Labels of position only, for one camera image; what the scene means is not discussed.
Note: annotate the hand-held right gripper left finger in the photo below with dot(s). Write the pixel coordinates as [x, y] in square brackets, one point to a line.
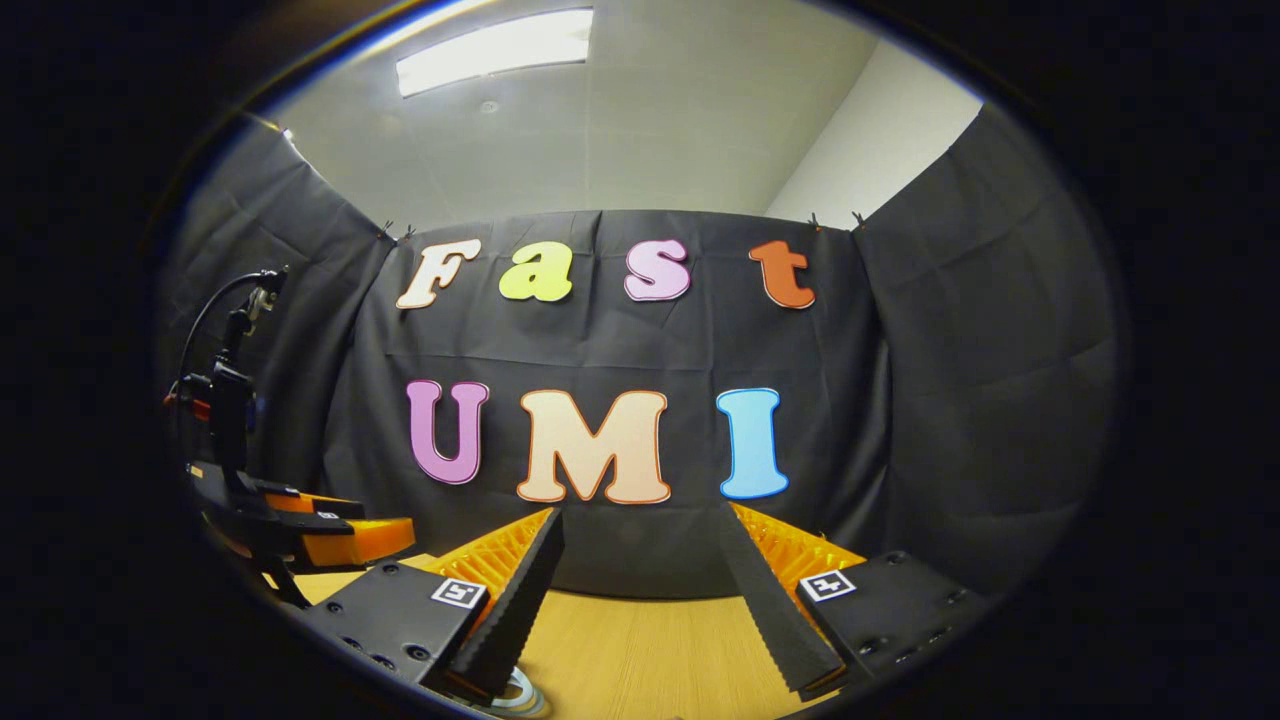
[520, 610]

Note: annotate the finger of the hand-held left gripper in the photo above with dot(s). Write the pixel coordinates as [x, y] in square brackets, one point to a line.
[310, 498]
[365, 540]

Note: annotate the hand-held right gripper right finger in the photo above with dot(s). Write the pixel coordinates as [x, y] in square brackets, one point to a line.
[770, 600]

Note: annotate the light blue suitcase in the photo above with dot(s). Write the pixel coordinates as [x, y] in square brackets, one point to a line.
[530, 695]

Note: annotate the black backdrop cloth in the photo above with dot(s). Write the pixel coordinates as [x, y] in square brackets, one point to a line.
[950, 350]

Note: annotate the ceiling light panel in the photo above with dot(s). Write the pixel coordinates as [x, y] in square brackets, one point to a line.
[490, 50]

